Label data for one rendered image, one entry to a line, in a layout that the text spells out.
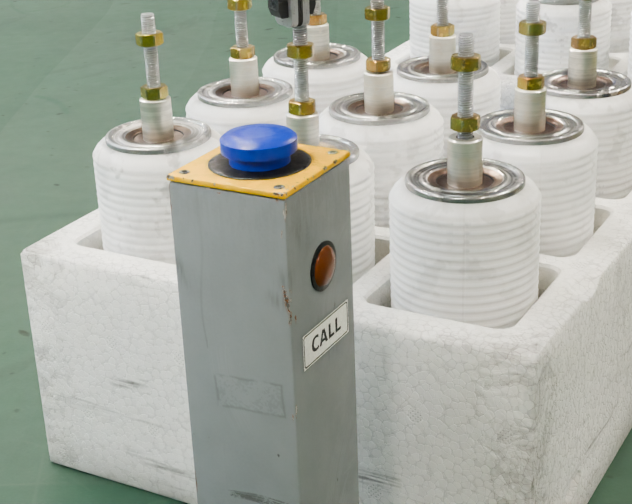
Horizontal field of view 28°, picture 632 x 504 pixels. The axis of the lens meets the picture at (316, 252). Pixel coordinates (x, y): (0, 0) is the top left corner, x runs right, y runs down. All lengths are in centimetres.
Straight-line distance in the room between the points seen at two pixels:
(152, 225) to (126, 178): 4
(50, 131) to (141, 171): 94
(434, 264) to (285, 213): 18
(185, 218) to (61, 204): 88
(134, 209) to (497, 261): 26
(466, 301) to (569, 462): 14
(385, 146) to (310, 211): 28
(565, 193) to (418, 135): 12
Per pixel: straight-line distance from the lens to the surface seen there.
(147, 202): 88
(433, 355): 76
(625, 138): 99
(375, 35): 93
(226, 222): 63
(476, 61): 77
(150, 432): 92
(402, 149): 91
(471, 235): 76
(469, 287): 77
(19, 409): 109
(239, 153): 63
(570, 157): 87
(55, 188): 158
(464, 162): 78
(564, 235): 89
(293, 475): 68
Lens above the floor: 53
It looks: 23 degrees down
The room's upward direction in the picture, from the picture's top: 2 degrees counter-clockwise
